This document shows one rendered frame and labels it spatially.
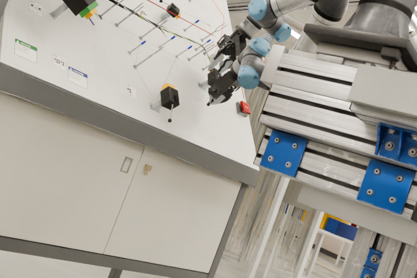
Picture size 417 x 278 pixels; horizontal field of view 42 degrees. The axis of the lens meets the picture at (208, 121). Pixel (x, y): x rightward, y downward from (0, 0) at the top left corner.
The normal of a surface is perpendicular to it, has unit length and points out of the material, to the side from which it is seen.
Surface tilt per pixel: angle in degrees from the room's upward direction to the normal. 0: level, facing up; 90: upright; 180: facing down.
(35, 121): 90
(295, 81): 90
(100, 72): 52
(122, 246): 90
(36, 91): 90
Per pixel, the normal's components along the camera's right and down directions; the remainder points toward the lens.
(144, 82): 0.74, -0.42
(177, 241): 0.66, 0.19
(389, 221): -0.52, -0.27
